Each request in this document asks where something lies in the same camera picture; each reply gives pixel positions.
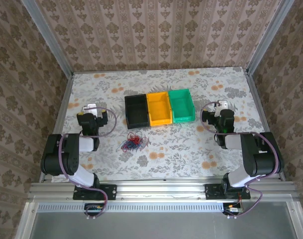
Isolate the thin blue cable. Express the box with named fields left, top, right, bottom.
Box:
left=115, top=136, right=149, bottom=153

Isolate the thin red cable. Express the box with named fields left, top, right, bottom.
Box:
left=126, top=132, right=145, bottom=148

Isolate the green plastic bin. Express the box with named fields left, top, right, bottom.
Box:
left=168, top=89, right=196, bottom=124

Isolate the black plastic bin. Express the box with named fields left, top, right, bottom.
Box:
left=124, top=94, right=150, bottom=129

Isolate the yellow plastic bin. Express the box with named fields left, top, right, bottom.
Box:
left=146, top=91, right=173, bottom=127

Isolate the floral table cover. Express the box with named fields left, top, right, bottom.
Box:
left=58, top=66, right=280, bottom=180

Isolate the small black connector box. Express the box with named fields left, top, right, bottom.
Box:
left=222, top=202, right=244, bottom=216
left=84, top=203, right=104, bottom=217

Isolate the grey metal panel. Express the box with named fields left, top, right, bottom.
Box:
left=29, top=211, right=298, bottom=239

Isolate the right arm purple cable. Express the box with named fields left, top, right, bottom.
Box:
left=200, top=101, right=281, bottom=220

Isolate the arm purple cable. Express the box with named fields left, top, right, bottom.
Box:
left=200, top=101, right=281, bottom=220
left=58, top=106, right=117, bottom=220

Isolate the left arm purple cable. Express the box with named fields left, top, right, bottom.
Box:
left=58, top=106, right=117, bottom=220

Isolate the aluminium table side rail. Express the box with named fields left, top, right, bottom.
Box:
left=39, top=73, right=75, bottom=182
left=243, top=69, right=286, bottom=181

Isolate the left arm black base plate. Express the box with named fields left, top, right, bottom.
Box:
left=73, top=184, right=117, bottom=201

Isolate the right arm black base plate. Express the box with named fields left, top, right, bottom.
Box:
left=205, top=183, right=251, bottom=201

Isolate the aluminium mounting rail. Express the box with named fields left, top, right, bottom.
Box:
left=28, top=181, right=301, bottom=202

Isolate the aluminium frame post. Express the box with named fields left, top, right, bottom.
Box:
left=20, top=0, right=75, bottom=78
left=245, top=0, right=295, bottom=75

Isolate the slotted grey cable duct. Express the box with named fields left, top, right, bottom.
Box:
left=36, top=202, right=295, bottom=212

